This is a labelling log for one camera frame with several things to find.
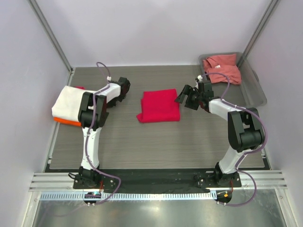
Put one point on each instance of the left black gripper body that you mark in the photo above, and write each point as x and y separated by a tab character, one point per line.
112	103

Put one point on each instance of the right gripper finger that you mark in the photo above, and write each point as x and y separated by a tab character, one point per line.
192	102
185	92

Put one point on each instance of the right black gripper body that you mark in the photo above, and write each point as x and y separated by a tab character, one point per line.
194	92

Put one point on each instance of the red t-shirt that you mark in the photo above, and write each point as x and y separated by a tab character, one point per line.
159	106

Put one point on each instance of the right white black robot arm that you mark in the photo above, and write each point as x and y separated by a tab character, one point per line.
245	131

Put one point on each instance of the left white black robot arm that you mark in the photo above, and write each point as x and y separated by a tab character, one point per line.
92	116

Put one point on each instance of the salmon pink t-shirt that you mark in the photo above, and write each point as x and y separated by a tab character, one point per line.
217	65

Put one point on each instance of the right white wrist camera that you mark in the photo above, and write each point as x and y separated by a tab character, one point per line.
198	79

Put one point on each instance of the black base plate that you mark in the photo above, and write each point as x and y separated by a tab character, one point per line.
112	179

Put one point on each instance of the left aluminium corner post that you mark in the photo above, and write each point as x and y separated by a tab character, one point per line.
45	25

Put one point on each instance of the aluminium corner post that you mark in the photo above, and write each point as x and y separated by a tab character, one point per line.
45	25
273	4

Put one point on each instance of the slotted cable duct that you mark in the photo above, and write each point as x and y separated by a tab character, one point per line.
95	196

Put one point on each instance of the right aluminium corner post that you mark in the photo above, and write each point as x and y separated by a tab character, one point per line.
273	4

